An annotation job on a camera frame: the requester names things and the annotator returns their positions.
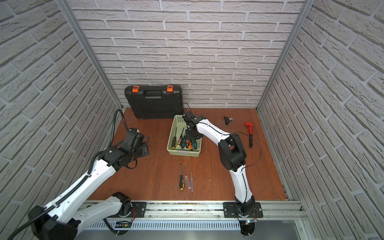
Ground green black large screwdriver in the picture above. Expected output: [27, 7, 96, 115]
[192, 140, 198, 150]

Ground black yellow dotted screwdriver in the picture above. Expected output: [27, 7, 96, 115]
[171, 128, 177, 149]

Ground clear handle screwdriver small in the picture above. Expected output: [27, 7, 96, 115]
[190, 171, 194, 192]

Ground yellow black short screwdriver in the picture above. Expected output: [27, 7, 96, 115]
[179, 164, 185, 191]

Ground clear handle screwdriver large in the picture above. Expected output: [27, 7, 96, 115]
[182, 166, 192, 190]

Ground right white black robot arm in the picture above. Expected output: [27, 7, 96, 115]
[183, 111, 256, 217]

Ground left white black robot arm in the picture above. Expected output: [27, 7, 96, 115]
[28, 128, 149, 240]

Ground light green plastic bin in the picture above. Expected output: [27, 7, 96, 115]
[167, 115, 202, 157]

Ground small black metal clamp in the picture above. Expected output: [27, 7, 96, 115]
[224, 116, 233, 125]

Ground black plastic tool case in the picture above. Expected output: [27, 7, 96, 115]
[124, 85, 184, 120]

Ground red pipe wrench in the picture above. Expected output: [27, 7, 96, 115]
[245, 122, 253, 148]

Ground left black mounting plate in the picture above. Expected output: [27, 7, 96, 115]
[109, 201, 147, 219]

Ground black mounting plate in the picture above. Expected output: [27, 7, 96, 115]
[109, 201, 147, 219]
[223, 202, 264, 219]

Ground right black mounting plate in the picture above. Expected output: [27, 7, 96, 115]
[223, 202, 264, 219]

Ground left black corrugated cable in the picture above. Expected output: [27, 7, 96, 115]
[7, 108, 136, 240]

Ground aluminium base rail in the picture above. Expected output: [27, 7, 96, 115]
[77, 200, 308, 222]

